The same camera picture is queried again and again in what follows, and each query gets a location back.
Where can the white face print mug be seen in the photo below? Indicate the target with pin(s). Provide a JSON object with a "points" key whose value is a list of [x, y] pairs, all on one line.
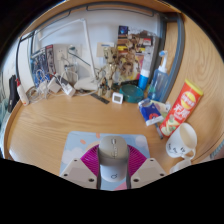
{"points": [[181, 141]]}

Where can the blue spray bottle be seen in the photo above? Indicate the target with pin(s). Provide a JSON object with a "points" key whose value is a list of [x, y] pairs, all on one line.
{"points": [[159, 83]]}

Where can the blue model kit box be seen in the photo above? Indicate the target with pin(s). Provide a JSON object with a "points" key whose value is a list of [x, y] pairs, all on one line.
{"points": [[43, 63]]}

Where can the white desk lamp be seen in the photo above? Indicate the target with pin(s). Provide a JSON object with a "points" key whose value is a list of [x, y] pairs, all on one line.
{"points": [[89, 60]]}

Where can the white wall socket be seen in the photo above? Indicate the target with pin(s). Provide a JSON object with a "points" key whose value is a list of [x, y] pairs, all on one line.
{"points": [[60, 54]]}

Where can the colourful printed box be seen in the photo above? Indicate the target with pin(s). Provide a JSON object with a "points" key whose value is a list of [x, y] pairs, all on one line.
{"points": [[148, 43]]}

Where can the grey computer mouse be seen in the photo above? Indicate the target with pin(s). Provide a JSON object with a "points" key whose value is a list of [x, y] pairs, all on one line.
{"points": [[113, 156]]}

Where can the teal round tin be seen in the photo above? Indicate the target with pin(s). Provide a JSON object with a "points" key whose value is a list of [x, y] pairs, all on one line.
{"points": [[131, 94]]}

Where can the small white desk clock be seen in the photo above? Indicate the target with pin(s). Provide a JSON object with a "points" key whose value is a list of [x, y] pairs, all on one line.
{"points": [[117, 98]]}

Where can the white printed box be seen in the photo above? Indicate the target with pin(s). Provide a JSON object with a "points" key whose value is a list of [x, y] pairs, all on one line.
{"points": [[105, 49]]}

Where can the red chips can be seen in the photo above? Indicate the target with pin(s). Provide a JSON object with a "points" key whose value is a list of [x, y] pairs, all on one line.
{"points": [[181, 108]]}

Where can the small white cup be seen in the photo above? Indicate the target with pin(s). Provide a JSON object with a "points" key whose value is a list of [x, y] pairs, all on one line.
{"points": [[181, 165]]}

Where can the blue tissue pack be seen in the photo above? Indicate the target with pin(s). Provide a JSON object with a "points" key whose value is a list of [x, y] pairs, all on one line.
{"points": [[150, 112]]}

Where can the white charger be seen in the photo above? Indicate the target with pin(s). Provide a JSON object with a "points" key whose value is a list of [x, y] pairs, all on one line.
{"points": [[42, 89], [53, 85]]}

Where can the pastel cloud print mouse pad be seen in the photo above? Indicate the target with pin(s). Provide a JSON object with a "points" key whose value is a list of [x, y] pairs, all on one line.
{"points": [[80, 143]]}

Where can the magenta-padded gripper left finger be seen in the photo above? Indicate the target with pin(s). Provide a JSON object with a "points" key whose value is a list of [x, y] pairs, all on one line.
{"points": [[78, 171]]}

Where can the white red-capped pump bottle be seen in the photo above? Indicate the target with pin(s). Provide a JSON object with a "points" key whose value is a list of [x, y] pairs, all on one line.
{"points": [[22, 95]]}

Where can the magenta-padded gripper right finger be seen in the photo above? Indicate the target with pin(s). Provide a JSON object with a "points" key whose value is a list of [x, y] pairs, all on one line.
{"points": [[148, 171]]}

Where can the white blue-capped tube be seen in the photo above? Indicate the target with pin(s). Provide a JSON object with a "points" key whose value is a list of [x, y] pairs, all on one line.
{"points": [[144, 79]]}

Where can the white power strip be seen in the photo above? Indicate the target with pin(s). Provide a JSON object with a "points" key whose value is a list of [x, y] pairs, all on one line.
{"points": [[68, 89]]}

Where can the black flat strip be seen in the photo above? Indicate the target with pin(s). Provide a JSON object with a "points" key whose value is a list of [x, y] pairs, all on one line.
{"points": [[100, 98]]}

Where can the gold robot model figure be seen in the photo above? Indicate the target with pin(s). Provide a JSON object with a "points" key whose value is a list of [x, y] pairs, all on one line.
{"points": [[111, 71]]}

